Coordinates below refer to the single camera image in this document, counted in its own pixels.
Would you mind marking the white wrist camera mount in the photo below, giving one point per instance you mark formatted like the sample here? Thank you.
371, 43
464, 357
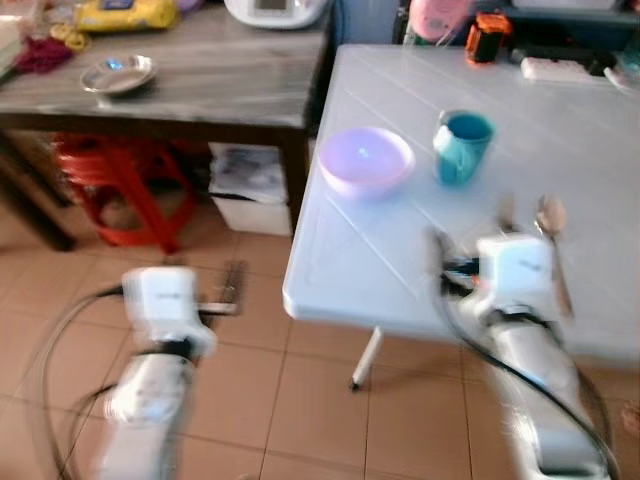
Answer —
518, 270
160, 298

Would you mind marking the orange and black device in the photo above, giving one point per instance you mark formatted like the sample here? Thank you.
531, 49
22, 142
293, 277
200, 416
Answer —
489, 38

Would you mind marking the red plastic stool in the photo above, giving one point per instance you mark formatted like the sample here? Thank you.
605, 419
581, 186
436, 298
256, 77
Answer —
120, 175

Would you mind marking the grey wooden table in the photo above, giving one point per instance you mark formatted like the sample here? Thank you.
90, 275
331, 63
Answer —
220, 85

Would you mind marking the person's bare foot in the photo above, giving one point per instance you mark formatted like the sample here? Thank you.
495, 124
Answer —
631, 420

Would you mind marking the white power strip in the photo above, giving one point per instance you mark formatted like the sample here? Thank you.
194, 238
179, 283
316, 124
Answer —
558, 69

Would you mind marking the white folding table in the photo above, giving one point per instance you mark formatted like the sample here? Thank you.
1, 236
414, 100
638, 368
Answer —
560, 140

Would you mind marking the clear glass bowl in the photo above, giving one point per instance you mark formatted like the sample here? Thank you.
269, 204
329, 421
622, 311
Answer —
625, 78

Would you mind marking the maroon cloth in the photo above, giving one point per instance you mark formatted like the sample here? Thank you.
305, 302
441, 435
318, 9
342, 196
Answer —
42, 55

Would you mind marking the white storage box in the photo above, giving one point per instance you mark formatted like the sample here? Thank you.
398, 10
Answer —
250, 190

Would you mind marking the dark shelf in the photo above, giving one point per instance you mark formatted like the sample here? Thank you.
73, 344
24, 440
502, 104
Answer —
570, 25

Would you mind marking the yellow bag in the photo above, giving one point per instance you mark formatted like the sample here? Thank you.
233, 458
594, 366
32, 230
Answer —
125, 14

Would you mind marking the purple plastic bowl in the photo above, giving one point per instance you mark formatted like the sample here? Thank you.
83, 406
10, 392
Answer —
366, 160

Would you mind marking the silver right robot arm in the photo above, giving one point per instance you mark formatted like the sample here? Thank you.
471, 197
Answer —
545, 400

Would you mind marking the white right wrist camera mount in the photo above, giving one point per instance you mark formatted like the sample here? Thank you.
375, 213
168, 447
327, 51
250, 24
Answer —
518, 270

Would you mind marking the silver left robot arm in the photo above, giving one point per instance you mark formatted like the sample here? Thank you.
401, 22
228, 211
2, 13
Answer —
145, 420

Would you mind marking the teal mug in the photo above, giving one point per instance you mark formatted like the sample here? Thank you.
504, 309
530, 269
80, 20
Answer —
462, 150

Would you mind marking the white rice cooker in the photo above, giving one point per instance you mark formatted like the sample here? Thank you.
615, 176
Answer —
277, 10

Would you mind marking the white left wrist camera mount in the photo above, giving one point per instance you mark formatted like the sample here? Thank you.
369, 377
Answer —
160, 298

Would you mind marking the small metal dish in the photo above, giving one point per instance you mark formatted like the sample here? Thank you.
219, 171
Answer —
117, 74

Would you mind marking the pink round object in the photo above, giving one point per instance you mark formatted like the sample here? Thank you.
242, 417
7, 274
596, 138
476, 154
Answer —
440, 18

